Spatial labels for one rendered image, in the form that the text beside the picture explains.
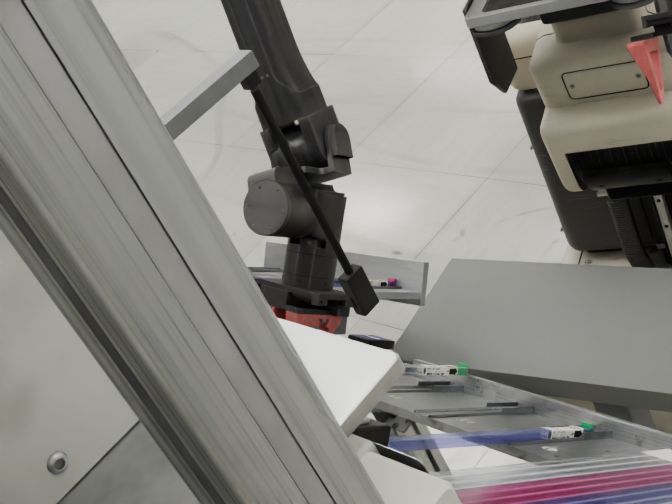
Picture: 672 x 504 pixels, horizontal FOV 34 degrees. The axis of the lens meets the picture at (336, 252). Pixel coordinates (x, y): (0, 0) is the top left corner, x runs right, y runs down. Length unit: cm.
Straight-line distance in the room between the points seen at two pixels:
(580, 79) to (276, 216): 71
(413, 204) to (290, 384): 286
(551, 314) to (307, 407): 134
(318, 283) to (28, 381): 75
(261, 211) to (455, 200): 203
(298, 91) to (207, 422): 88
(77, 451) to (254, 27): 77
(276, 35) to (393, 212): 204
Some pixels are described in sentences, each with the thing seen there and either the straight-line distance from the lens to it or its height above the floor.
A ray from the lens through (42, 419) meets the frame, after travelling 45.
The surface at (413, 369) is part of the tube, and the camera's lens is 133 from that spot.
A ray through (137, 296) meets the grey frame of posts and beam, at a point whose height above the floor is 152.
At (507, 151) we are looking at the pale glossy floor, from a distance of 323.
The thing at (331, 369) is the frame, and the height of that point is 139.
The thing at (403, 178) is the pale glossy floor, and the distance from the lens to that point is 331.
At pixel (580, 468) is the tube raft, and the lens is 104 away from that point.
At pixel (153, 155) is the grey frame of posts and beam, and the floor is 155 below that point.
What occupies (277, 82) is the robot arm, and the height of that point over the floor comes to 121.
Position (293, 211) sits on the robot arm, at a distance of 110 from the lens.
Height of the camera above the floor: 165
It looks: 32 degrees down
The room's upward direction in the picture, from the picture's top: 28 degrees counter-clockwise
